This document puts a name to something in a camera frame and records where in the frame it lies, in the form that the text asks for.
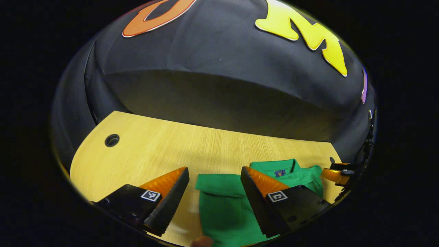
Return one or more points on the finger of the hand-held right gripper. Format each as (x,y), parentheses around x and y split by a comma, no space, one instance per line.
(337,175)

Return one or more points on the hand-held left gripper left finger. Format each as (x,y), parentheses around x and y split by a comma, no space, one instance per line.
(173,202)

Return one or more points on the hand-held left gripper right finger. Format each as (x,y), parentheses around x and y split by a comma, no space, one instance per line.
(255,202)

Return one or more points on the green T-shirt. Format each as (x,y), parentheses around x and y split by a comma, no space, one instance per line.
(223,212)

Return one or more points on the black desk grommet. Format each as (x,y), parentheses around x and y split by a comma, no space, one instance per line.
(111,140)
(332,160)

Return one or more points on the black backdrop cloth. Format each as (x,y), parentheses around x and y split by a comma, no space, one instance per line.
(223,85)

